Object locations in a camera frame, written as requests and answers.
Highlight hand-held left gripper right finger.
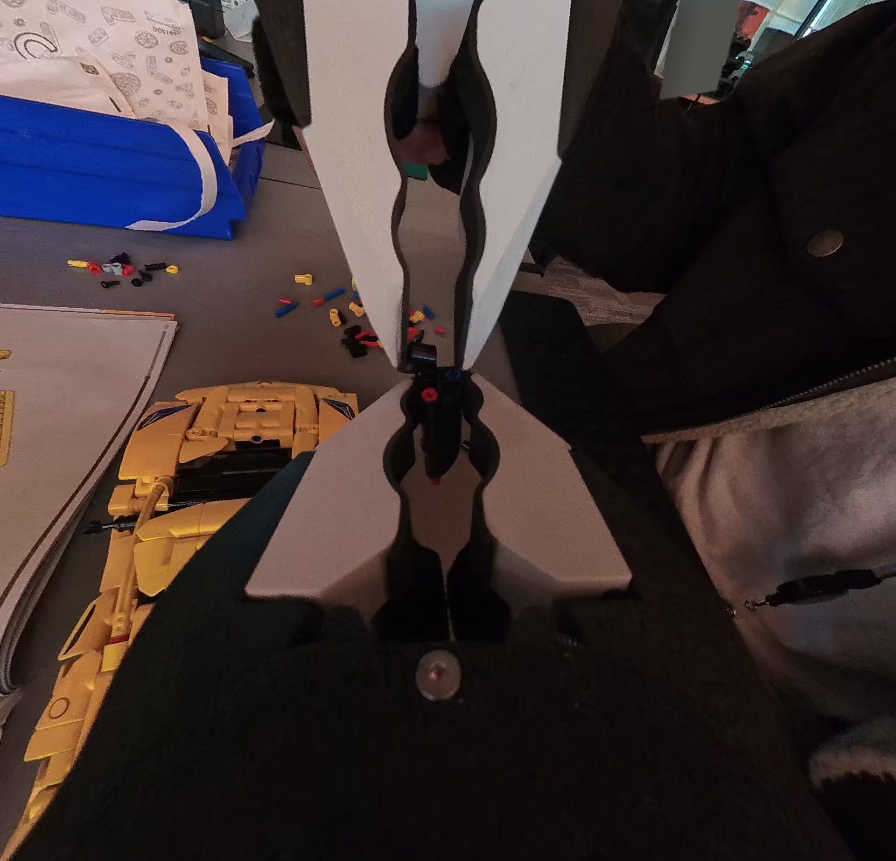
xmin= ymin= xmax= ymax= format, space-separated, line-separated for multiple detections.
xmin=448 ymin=374 xmax=632 ymax=639

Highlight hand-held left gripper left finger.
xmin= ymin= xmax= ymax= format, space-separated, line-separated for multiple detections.
xmin=245 ymin=378 xmax=450 ymax=639

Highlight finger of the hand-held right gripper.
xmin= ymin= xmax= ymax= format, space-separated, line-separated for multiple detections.
xmin=300 ymin=0 xmax=421 ymax=377
xmin=455 ymin=0 xmax=576 ymax=375

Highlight black brick assembly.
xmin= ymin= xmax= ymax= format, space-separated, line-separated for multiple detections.
xmin=409 ymin=367 xmax=469 ymax=485

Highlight person's right forearm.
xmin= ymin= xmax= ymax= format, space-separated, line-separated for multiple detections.
xmin=528 ymin=7 xmax=778 ymax=302

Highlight grey desk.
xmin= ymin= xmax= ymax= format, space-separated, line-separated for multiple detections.
xmin=0 ymin=122 xmax=533 ymax=736

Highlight person's right hand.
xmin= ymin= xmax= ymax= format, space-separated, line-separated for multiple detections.
xmin=409 ymin=115 xmax=450 ymax=169

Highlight yellow brick car model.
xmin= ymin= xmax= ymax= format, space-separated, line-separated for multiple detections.
xmin=21 ymin=381 xmax=361 ymax=841

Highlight printed white paper bag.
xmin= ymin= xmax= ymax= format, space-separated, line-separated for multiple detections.
xmin=0 ymin=0 xmax=275 ymax=235

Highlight scattered small brick pieces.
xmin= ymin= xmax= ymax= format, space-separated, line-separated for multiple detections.
xmin=68 ymin=252 xmax=179 ymax=289
xmin=275 ymin=273 xmax=449 ymax=359

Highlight blue plastic bin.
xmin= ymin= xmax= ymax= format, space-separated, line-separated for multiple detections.
xmin=0 ymin=56 xmax=267 ymax=242

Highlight light grey hoodie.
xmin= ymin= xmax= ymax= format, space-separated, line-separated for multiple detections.
xmin=644 ymin=378 xmax=896 ymax=806

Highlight black fleece-lined jacket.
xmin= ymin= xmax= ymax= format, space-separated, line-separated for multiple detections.
xmin=532 ymin=0 xmax=896 ymax=442

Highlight open instruction booklet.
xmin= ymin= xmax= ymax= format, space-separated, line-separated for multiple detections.
xmin=0 ymin=304 xmax=179 ymax=694

